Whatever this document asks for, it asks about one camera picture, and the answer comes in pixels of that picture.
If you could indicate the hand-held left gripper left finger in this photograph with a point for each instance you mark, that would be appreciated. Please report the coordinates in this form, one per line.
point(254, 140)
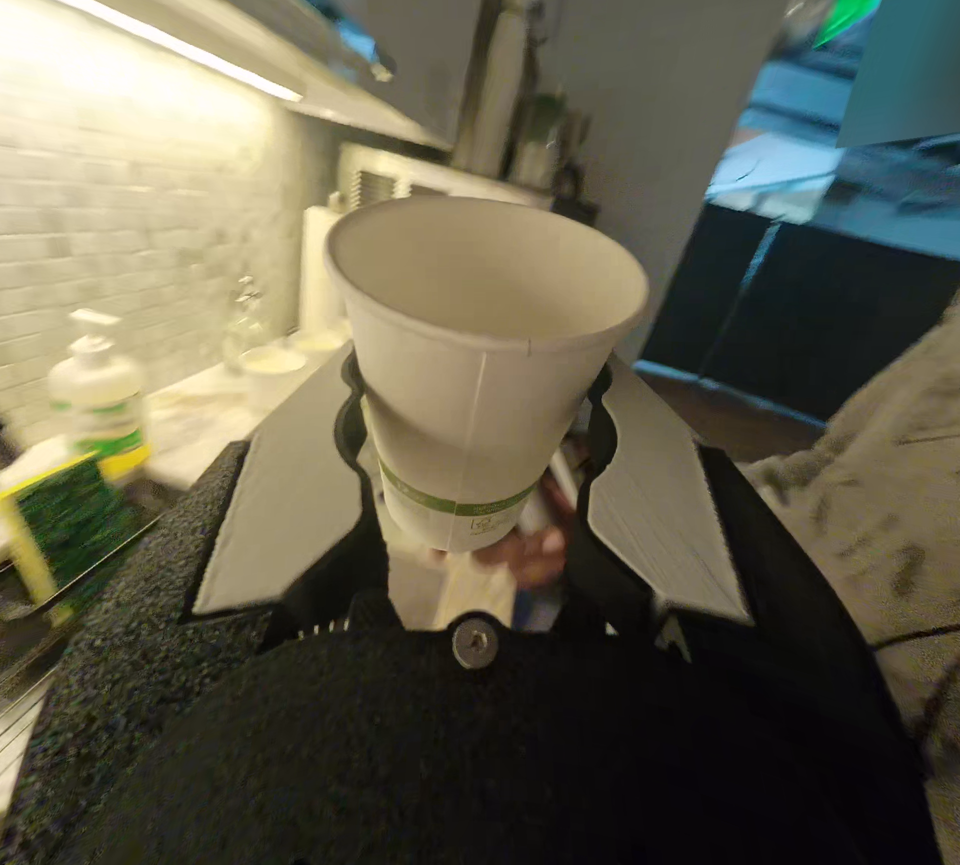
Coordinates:
point(281, 497)

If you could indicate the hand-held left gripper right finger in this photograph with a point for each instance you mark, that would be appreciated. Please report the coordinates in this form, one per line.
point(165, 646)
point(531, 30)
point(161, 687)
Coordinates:
point(664, 505)

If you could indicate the white paper cup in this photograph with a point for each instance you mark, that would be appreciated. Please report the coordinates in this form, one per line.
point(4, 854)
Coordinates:
point(480, 392)

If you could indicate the person's right hand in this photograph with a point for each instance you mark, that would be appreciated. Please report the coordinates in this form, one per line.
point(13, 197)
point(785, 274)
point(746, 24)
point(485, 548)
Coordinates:
point(529, 556)

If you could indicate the glass soap dispenser chrome pump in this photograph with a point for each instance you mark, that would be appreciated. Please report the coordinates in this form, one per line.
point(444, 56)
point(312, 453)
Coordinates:
point(244, 332)

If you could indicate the white pump lotion bottle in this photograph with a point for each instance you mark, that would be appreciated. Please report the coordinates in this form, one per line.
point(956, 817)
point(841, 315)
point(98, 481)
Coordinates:
point(97, 400)

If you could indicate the yellow green sponge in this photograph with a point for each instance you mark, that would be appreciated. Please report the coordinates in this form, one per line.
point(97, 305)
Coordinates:
point(67, 520)

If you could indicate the paper towel roll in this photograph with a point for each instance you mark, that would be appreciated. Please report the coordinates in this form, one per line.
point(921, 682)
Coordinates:
point(321, 272)

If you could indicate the dark cabinet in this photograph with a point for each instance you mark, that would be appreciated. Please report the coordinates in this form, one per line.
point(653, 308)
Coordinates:
point(810, 325)

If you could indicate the steel appliance with vents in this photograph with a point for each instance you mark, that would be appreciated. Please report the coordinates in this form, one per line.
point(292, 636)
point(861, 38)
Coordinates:
point(397, 179)

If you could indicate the under-cabinet light strip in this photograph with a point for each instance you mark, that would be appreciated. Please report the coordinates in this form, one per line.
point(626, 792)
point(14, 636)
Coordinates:
point(150, 32)

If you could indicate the white wall cabinet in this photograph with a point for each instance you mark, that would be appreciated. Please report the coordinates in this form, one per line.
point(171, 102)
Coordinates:
point(262, 17)

